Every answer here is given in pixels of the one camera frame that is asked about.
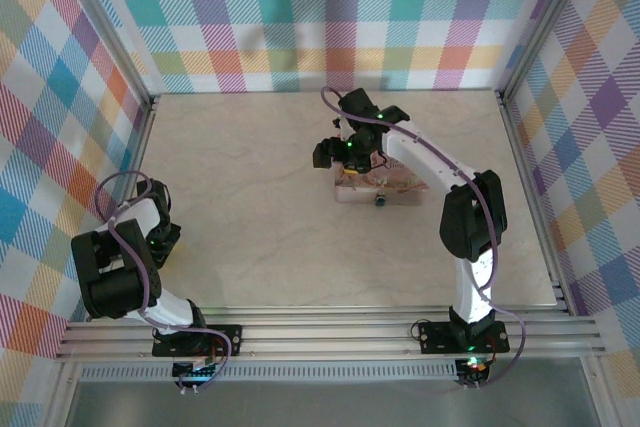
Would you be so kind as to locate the small blue padlock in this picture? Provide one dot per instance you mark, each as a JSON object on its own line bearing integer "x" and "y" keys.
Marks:
{"x": 380, "y": 200}

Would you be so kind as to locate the pink printed storybook box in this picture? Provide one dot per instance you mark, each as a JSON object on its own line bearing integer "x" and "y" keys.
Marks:
{"x": 400, "y": 187}

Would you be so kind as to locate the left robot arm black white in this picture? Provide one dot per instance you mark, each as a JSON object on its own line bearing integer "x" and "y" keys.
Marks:
{"x": 112, "y": 272}

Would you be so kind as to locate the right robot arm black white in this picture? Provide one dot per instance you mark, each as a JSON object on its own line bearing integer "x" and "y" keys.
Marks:
{"x": 470, "y": 227}

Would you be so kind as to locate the grey metal sheet panel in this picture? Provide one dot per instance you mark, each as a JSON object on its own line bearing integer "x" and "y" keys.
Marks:
{"x": 325, "y": 404}

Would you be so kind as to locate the aluminium side frame rail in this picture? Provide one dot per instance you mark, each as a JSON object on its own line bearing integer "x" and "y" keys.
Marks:
{"x": 532, "y": 197}
{"x": 142, "y": 147}

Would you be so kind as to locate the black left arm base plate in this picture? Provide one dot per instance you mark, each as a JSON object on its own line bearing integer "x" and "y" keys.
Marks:
{"x": 231, "y": 334}

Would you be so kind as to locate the aluminium triple rail beam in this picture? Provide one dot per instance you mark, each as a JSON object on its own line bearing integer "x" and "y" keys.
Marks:
{"x": 325, "y": 337}

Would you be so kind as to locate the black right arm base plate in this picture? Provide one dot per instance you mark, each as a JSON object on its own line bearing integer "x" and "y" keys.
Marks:
{"x": 435, "y": 339}

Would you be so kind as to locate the aluminium upright frame post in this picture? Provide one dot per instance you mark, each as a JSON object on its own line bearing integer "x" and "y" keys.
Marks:
{"x": 545, "y": 22}
{"x": 107, "y": 27}

